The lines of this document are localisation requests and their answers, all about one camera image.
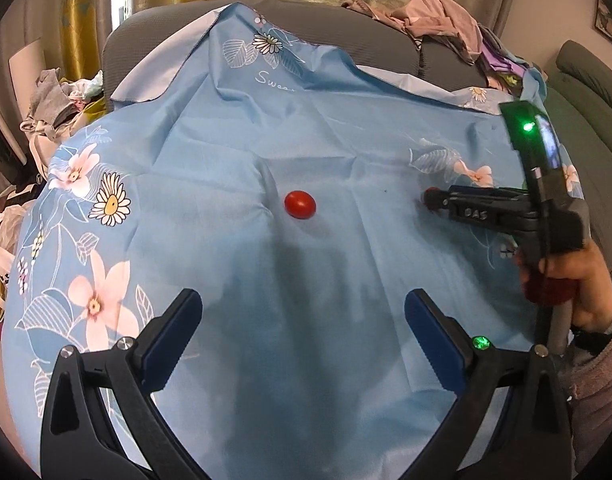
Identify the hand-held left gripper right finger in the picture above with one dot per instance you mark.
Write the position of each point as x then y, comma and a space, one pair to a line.
431, 340

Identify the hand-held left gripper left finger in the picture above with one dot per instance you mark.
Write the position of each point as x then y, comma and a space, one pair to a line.
170, 340

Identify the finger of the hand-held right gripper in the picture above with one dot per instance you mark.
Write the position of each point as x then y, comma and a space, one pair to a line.
486, 192
476, 212

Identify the red cherry tomato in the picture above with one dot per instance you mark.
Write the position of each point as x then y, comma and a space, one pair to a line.
429, 193
300, 205

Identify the person's right forearm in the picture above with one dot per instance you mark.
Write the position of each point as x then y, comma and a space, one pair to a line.
596, 400

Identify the person's right hand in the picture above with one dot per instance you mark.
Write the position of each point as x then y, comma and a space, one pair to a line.
596, 290

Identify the green sofa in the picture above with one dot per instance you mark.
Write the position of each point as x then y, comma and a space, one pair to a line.
586, 110

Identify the purple cloth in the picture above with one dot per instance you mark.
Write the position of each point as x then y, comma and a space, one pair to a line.
501, 67

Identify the blue floral cloth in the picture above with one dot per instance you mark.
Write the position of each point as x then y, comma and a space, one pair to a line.
286, 285

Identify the black wristband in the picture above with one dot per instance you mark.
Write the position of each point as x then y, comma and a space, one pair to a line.
588, 337

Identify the pink clothes pile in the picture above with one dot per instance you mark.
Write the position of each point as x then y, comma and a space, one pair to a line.
426, 17

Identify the grey sofa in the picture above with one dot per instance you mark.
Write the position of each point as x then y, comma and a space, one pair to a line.
336, 30

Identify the grey and white clothes pile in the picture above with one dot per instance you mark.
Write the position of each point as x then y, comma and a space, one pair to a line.
55, 102

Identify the framed wall picture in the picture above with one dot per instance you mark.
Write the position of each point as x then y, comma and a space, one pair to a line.
611, 25

